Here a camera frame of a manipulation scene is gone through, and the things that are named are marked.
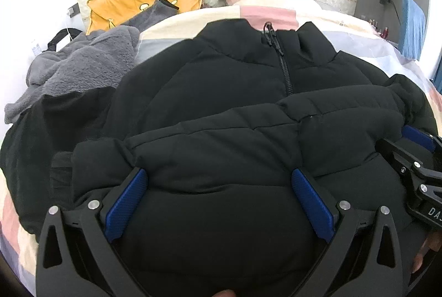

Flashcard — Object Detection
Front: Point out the person's right hand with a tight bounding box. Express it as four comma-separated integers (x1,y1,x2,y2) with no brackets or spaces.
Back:
410,231,440,275

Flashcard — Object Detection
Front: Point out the grey fleece garment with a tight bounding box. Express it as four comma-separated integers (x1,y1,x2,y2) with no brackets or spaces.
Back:
4,0,180,123

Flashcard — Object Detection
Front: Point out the black puffer jacket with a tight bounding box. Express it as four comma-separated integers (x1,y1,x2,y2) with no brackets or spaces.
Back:
0,20,436,297

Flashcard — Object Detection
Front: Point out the blue towel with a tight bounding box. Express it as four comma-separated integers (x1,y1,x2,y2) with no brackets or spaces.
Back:
401,0,426,62

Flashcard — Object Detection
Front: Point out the pastel checkered blanket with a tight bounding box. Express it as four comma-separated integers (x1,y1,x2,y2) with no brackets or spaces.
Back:
0,5,440,284

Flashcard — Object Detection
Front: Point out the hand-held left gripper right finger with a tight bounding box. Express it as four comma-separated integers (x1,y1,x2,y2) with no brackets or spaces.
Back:
291,168,413,297

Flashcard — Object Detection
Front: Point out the black bag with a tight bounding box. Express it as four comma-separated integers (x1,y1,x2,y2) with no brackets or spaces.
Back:
46,28,83,52

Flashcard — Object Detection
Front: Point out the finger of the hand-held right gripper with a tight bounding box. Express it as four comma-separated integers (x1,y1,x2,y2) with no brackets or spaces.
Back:
376,137,423,180
401,125,442,159

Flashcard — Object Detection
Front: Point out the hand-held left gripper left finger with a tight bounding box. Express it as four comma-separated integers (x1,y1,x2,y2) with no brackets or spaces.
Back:
35,167,152,297

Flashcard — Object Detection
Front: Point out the cluster of small bottles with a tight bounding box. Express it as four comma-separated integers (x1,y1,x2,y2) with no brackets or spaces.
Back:
368,19,391,40

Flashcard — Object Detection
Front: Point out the yellow pillow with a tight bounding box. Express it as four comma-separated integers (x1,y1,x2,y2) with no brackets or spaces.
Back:
86,0,208,35

